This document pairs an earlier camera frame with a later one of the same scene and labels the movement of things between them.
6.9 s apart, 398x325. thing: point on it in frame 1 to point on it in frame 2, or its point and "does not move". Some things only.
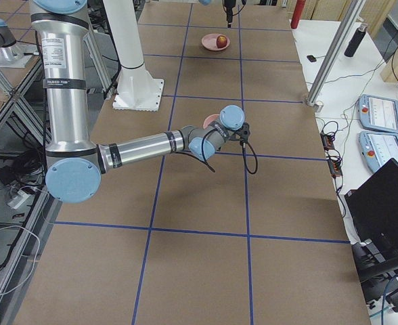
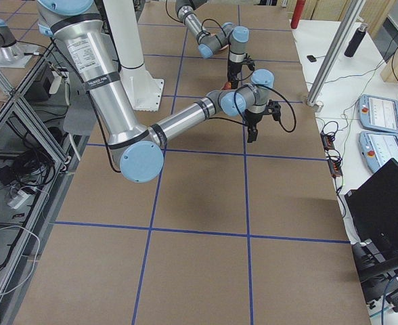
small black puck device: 311,57 does not move
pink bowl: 210,118 to 227,86
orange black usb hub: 334,162 does not move
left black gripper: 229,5 to 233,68
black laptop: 382,208 does not move
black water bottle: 355,40 does not move
